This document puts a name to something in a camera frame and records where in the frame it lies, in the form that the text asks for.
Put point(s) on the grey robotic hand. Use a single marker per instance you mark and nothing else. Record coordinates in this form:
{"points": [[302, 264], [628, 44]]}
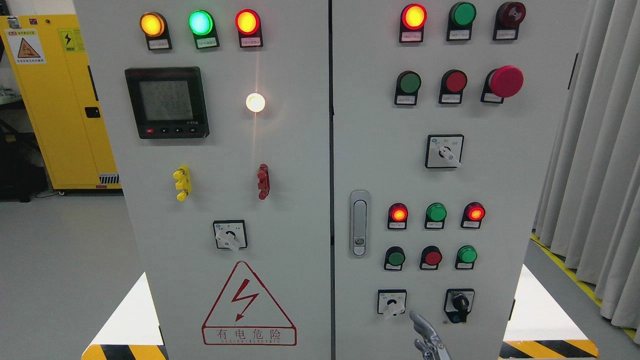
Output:
{"points": [[431, 347]]}

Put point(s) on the silver door handle lever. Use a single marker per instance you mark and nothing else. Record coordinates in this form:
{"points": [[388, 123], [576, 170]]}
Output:
{"points": [[359, 219]]}

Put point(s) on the right grey cabinet door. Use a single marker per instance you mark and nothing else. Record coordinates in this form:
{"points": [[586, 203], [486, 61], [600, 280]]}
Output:
{"points": [[380, 147]]}

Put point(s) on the grey cabinet door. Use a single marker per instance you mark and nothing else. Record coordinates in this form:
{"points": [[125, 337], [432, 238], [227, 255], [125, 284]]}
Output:
{"points": [[288, 233], [380, 147]]}

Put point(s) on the left grey cabinet door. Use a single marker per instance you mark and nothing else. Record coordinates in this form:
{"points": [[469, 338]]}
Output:
{"points": [[288, 233]]}

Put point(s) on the red-orange indicator light left door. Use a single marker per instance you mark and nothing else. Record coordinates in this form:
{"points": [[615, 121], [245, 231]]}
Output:
{"points": [[249, 27]]}

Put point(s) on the red push button lower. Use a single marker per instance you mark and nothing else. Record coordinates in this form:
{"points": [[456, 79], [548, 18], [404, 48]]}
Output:
{"points": [[430, 259]]}

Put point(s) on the red push button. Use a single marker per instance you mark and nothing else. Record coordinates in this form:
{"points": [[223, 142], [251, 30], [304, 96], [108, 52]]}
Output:
{"points": [[430, 259], [452, 85]]}

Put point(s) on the green push button lower left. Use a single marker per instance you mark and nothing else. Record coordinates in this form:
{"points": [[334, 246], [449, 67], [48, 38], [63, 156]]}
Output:
{"points": [[394, 259]]}

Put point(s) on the green push button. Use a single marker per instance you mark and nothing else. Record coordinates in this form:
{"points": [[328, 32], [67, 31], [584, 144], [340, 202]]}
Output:
{"points": [[407, 87], [394, 259], [465, 258]]}

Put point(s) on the green push button lower right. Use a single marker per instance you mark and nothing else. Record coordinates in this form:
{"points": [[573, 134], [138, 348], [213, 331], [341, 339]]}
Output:
{"points": [[465, 258]]}

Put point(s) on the green indicator middle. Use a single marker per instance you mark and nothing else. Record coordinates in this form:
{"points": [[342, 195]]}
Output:
{"points": [[435, 216]]}

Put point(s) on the red lit indicator left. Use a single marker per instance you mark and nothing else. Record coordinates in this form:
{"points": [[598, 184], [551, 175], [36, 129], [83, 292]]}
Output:
{"points": [[397, 218]]}

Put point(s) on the red lit indicator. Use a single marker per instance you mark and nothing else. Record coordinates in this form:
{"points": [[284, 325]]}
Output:
{"points": [[412, 23], [472, 216], [397, 218]]}

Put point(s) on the red electric danger sign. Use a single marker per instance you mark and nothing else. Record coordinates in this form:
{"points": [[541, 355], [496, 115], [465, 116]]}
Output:
{"points": [[246, 314]]}

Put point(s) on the grey curtain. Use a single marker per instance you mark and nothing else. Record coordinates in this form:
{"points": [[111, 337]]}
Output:
{"points": [[589, 211]]}

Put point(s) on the red test terminal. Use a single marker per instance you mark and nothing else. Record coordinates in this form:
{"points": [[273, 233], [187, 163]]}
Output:
{"points": [[263, 183]]}

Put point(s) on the green push button upper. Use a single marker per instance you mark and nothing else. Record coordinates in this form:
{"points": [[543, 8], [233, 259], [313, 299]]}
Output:
{"points": [[407, 87]]}

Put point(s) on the red push button upper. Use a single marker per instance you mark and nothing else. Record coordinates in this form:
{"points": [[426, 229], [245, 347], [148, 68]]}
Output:
{"points": [[452, 85]]}

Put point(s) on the red emergency stop mushroom button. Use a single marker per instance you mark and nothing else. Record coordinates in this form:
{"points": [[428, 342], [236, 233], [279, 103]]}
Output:
{"points": [[501, 83]]}

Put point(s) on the white lit indicator light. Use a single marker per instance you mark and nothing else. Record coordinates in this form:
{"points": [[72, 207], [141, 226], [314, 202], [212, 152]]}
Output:
{"points": [[255, 102]]}

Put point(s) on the yellow test terminal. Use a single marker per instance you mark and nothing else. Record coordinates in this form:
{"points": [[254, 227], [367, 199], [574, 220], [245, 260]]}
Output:
{"points": [[183, 182]]}

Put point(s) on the red lit indicator top right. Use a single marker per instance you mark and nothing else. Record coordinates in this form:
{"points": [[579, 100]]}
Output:
{"points": [[412, 23]]}

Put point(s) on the green indicator top right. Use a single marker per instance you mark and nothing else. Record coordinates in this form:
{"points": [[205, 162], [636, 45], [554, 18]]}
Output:
{"points": [[460, 21]]}

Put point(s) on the dark red buzzer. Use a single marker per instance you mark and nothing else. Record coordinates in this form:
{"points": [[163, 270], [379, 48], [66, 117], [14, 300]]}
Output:
{"points": [[508, 19]]}

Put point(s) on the black digital power meter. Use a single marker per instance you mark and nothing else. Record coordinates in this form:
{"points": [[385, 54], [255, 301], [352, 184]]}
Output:
{"points": [[168, 102]]}

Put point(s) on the green lit indicator light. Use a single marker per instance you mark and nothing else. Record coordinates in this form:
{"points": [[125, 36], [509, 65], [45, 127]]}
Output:
{"points": [[204, 30]]}

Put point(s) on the orange indicator light top left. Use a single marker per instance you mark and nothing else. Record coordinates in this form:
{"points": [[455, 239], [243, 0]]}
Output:
{"points": [[156, 31]]}

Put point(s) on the yellow safety cabinet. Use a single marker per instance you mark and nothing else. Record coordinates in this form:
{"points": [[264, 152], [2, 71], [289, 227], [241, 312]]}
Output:
{"points": [[48, 56]]}

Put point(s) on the black key switch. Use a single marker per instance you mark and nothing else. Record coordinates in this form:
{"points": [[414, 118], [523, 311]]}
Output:
{"points": [[458, 304]]}

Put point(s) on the lower white selector switch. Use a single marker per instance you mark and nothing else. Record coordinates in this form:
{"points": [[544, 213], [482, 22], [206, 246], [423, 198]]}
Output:
{"points": [[391, 302]]}

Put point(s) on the silver handle lock base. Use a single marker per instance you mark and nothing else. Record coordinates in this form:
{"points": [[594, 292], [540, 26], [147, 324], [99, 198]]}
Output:
{"points": [[358, 247]]}

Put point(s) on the upper right selector switch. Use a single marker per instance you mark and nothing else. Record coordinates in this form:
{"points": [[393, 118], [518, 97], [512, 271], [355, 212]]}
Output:
{"points": [[444, 151]]}

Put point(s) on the left door selector switch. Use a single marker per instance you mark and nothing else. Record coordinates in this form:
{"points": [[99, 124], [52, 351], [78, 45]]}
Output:
{"points": [[230, 234]]}

